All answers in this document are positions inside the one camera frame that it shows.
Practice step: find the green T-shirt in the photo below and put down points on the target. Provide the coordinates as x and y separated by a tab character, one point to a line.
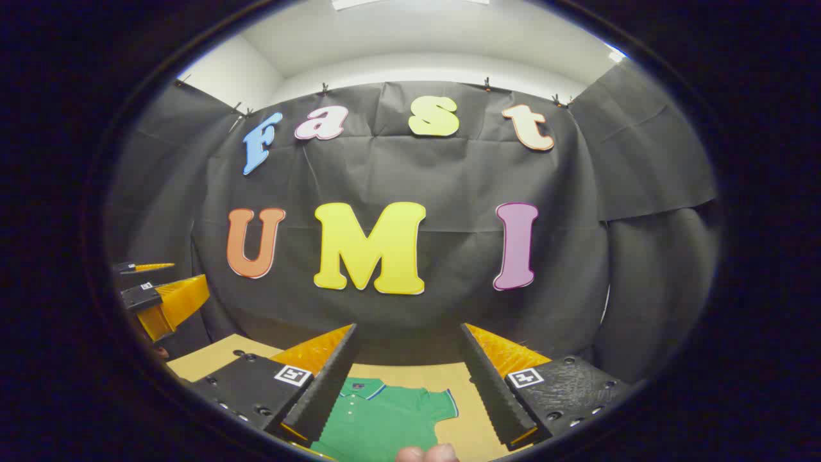
378	423

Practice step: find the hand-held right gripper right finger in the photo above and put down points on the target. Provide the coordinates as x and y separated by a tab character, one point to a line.
487	385

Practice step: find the black backdrop cloth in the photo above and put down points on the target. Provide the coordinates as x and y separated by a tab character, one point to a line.
449	173

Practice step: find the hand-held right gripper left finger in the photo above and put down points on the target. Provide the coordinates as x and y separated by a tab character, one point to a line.
330	385

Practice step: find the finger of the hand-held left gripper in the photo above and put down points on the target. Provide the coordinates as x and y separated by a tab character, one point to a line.
141	296
125	267

